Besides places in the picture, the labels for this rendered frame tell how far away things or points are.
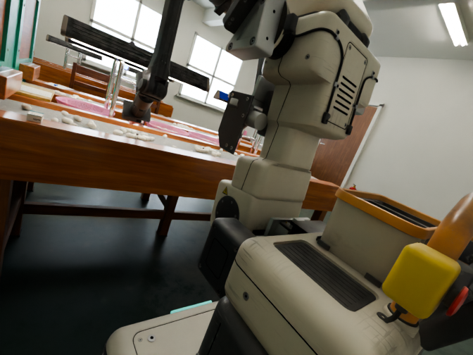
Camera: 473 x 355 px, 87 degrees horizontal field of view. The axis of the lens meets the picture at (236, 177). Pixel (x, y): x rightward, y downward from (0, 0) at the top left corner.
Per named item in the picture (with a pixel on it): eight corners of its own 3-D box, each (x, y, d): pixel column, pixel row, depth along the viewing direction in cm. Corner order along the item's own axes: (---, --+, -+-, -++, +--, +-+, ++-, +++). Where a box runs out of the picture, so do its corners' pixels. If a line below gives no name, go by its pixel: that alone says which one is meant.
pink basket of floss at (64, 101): (122, 132, 141) (125, 116, 139) (82, 131, 116) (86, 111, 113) (84, 116, 146) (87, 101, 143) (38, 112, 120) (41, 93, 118)
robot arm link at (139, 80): (143, 84, 79) (167, 94, 85) (143, 55, 82) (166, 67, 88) (127, 103, 86) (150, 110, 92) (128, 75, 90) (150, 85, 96)
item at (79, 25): (208, 92, 126) (213, 78, 124) (59, 33, 89) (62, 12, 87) (202, 91, 132) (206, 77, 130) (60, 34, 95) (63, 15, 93)
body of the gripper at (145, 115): (122, 101, 94) (127, 91, 88) (149, 110, 100) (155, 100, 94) (121, 116, 92) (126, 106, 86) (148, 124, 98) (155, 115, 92)
